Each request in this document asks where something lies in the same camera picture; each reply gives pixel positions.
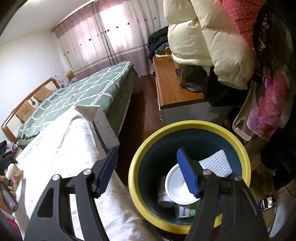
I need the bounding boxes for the white dotted paper cup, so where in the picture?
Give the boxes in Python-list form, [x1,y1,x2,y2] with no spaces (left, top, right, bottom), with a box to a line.
[6,164,23,190]

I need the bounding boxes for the white foam net sleeve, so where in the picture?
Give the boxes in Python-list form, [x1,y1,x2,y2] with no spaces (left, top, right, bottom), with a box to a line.
[199,150,233,178]

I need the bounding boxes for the white pill bottle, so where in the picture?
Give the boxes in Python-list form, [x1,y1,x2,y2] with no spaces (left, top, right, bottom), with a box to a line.
[158,176,175,208]

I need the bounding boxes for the yellow rimmed trash bin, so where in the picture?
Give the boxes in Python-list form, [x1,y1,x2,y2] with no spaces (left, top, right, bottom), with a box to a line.
[128,120,251,235]

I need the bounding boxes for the person left hand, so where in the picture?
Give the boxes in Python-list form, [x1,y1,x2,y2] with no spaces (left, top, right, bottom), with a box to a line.
[0,175,17,217]

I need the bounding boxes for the small phone screen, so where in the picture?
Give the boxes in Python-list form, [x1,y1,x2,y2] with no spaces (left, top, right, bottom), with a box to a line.
[259,195,276,212]

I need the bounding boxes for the left brown pillow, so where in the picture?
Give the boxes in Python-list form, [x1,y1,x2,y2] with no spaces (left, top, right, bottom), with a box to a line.
[16,100,35,123]

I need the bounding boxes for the brown pillow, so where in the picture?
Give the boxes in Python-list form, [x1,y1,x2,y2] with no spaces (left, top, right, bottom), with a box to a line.
[16,100,35,123]
[33,86,53,102]

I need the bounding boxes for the right brown pillow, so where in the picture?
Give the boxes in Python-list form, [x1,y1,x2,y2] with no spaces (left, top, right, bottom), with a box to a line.
[33,86,53,102]

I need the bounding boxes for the green plaid duvet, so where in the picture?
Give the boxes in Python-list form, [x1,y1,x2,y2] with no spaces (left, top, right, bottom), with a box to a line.
[16,61,136,140]

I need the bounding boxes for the far bedside table items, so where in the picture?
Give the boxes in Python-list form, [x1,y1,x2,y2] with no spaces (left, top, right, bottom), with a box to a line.
[53,70,78,85]

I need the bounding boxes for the pink floral scarf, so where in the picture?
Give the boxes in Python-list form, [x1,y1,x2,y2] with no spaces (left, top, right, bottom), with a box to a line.
[232,67,292,142]

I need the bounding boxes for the wooden desk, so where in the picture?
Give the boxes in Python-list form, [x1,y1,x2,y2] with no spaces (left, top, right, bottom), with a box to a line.
[153,57,231,126]

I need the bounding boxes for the pink striped curtain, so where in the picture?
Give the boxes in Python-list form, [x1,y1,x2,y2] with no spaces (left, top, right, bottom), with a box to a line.
[53,1,167,79]

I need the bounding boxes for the dark clothes pile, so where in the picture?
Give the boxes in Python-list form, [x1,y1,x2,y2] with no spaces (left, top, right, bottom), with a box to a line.
[146,26,168,60]

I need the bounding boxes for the cream puffer jacket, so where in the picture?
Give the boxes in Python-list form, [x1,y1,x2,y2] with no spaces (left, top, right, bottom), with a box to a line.
[163,1,255,90]

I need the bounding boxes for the red quilted jacket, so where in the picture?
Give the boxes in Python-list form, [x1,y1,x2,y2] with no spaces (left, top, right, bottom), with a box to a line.
[219,0,266,51]

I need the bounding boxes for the wooden bed frame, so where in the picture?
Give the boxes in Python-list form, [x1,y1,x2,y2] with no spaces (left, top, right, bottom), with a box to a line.
[2,61,137,147]

